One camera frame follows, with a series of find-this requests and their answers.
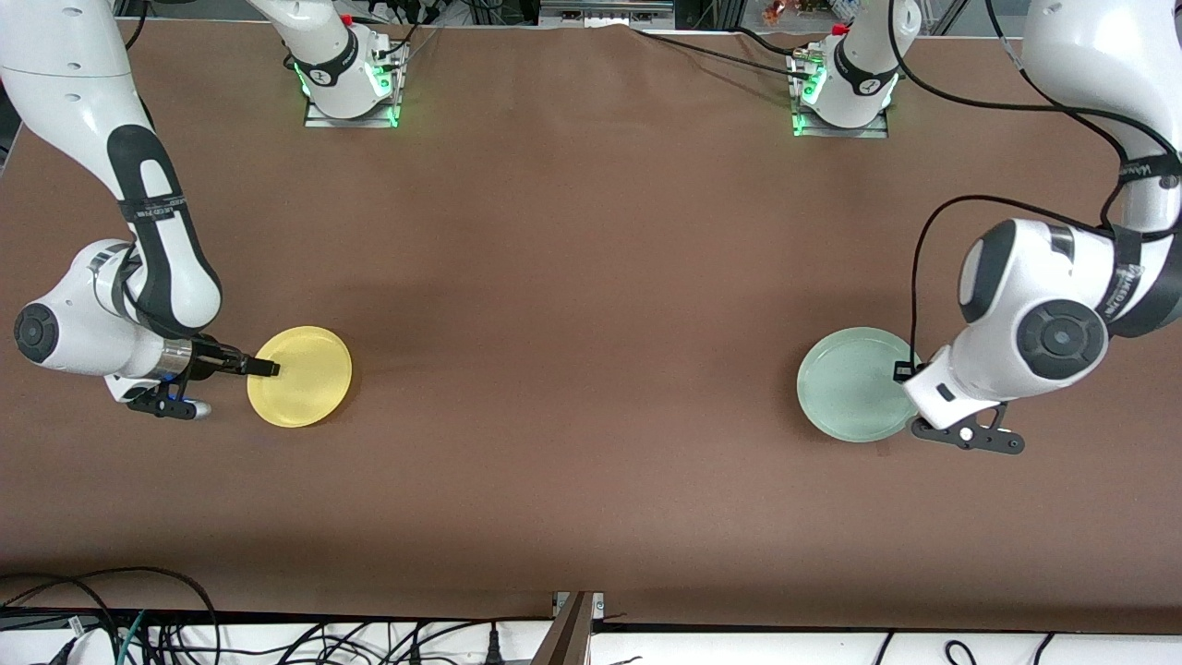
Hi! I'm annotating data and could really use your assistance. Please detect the yellow round plate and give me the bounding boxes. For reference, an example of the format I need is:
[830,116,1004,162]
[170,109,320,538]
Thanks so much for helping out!
[247,325,354,429]

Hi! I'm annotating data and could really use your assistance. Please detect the pale green round plate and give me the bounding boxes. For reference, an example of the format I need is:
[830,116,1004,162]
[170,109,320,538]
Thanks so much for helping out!
[796,327,923,444]

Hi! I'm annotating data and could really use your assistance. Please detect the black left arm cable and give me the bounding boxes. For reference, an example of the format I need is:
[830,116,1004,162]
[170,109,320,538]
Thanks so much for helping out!
[886,0,1182,372]

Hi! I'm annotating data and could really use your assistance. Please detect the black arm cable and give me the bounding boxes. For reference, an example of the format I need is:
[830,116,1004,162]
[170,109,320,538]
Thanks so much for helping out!
[886,0,1182,372]
[120,0,154,53]

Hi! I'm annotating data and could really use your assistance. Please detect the black looped floor cable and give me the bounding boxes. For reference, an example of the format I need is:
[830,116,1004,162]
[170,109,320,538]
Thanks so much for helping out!
[0,566,221,665]

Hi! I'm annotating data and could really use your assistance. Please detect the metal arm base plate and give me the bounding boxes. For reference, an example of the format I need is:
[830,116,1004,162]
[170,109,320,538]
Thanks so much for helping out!
[304,42,401,129]
[791,48,890,140]

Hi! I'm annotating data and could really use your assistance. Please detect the green thin cable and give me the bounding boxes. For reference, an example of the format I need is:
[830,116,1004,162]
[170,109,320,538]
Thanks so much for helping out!
[113,610,151,665]

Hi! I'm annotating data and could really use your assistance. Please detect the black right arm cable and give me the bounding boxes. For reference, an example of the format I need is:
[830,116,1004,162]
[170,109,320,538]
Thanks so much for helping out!
[120,0,154,53]

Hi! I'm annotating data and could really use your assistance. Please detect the black base connector cables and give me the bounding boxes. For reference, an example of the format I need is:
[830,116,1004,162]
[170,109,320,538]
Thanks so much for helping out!
[365,0,444,73]

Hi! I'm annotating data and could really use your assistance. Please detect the short black tabletop cable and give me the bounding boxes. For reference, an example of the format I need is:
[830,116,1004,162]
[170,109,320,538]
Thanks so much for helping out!
[734,26,818,62]

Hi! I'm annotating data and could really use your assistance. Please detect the long black tabletop cable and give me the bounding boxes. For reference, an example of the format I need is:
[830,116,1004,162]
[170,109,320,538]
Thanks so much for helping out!
[630,26,806,80]

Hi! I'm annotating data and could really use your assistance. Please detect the aluminium profile post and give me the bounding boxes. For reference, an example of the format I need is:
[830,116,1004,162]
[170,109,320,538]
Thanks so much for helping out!
[530,591,607,665]

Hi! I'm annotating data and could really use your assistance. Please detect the aluminium frame rail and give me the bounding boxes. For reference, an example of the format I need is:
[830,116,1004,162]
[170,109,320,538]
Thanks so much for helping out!
[539,0,677,29]

